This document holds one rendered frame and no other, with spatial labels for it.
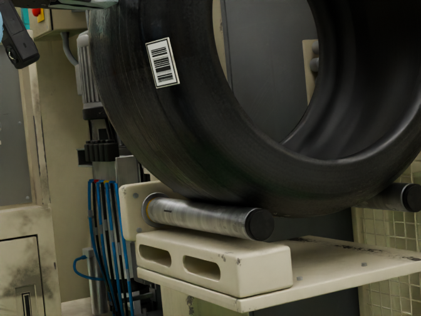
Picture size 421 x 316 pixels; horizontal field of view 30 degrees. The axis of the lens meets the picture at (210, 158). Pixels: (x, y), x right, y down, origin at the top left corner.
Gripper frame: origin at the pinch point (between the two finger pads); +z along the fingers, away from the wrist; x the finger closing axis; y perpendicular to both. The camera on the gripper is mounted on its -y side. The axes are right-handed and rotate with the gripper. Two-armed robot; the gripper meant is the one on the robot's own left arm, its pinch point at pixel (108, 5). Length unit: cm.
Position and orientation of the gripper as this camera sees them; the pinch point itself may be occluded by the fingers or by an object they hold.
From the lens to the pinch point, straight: 110.5
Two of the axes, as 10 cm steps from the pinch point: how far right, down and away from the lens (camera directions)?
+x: -4.7, 0.0, 8.8
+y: 0.1, -10.0, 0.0
